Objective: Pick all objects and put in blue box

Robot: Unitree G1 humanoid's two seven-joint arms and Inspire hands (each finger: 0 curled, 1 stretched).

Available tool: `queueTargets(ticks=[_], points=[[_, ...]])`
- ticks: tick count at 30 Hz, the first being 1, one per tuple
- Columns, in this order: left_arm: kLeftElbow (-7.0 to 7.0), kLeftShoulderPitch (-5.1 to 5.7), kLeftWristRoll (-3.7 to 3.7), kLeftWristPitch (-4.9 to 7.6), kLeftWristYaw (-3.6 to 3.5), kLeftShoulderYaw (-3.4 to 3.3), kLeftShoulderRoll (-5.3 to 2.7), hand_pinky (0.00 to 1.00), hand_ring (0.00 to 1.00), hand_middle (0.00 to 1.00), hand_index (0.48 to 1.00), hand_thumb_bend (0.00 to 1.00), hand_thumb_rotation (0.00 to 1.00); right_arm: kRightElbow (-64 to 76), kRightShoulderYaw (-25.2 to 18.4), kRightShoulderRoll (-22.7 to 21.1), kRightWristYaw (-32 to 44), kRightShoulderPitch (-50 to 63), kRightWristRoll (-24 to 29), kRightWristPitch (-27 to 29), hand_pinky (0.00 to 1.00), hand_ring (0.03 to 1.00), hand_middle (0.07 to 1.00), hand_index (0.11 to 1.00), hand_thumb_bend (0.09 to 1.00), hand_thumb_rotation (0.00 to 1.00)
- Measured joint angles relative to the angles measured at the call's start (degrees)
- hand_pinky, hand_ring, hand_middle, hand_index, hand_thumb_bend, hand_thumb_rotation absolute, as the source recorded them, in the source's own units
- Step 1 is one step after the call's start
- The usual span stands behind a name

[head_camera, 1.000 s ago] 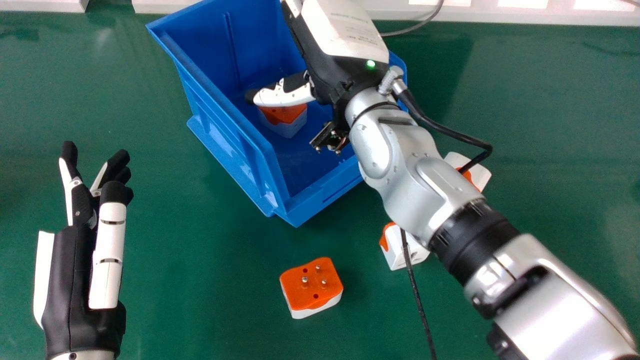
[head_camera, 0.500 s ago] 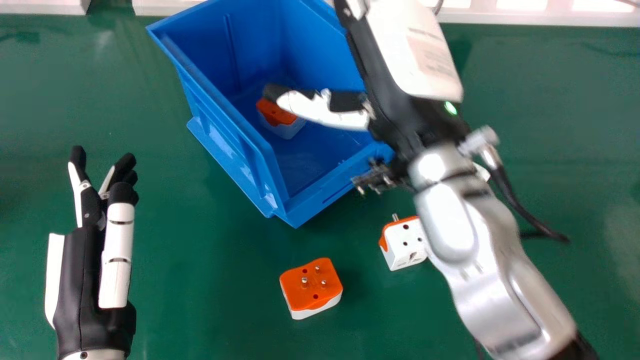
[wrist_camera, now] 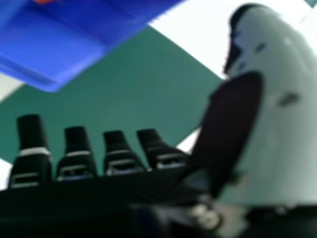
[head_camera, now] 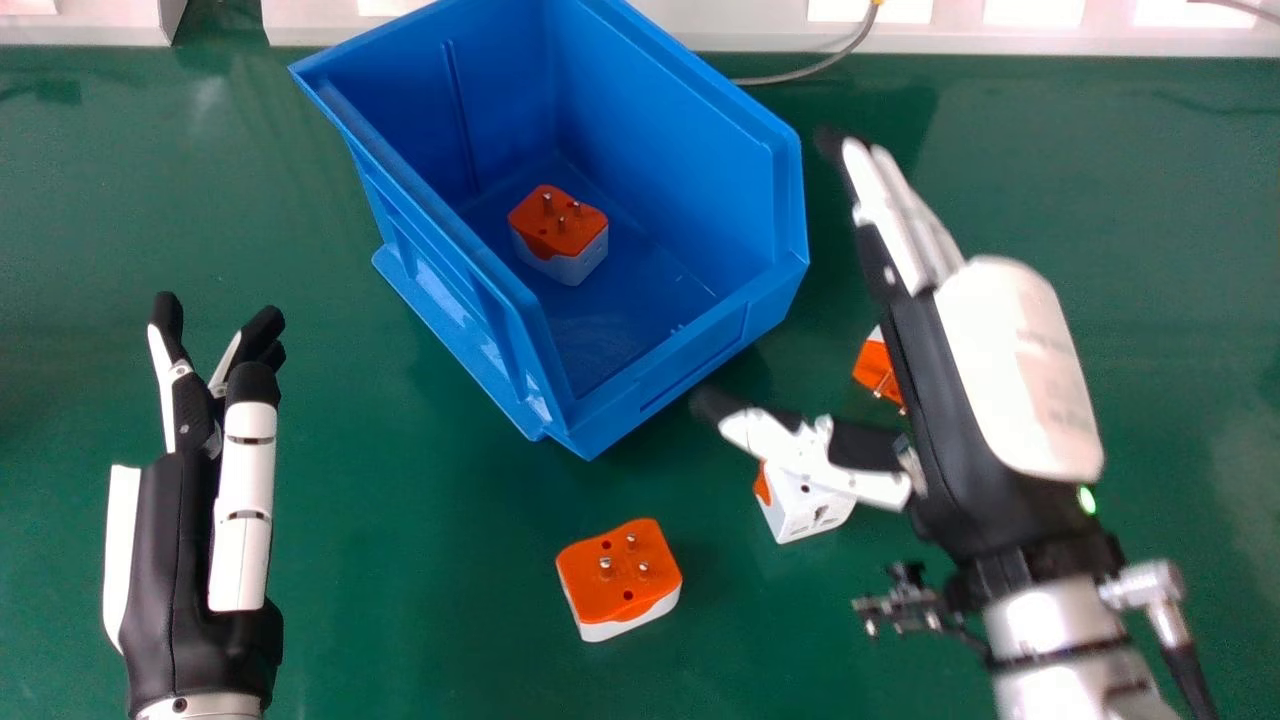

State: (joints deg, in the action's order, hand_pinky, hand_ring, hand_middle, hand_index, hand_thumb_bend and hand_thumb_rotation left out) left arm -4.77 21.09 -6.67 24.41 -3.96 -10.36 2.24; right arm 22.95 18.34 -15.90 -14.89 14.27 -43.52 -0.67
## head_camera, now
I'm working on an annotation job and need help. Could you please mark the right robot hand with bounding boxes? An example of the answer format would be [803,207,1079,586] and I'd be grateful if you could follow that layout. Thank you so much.
[688,128,1125,613]

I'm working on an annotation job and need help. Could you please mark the grey cable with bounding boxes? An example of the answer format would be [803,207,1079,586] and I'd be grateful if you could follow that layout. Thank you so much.
[728,0,885,87]

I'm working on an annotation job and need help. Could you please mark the white-and-orange plug adapter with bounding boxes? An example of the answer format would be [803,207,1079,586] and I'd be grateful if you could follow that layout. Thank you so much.
[555,517,684,643]
[753,461,859,546]
[507,184,610,288]
[852,325,909,415]

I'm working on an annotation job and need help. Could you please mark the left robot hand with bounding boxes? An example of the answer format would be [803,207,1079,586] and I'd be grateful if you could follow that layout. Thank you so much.
[102,291,288,717]

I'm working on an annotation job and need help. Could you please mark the blue plastic bin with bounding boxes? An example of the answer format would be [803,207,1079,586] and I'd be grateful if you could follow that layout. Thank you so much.
[288,0,810,462]

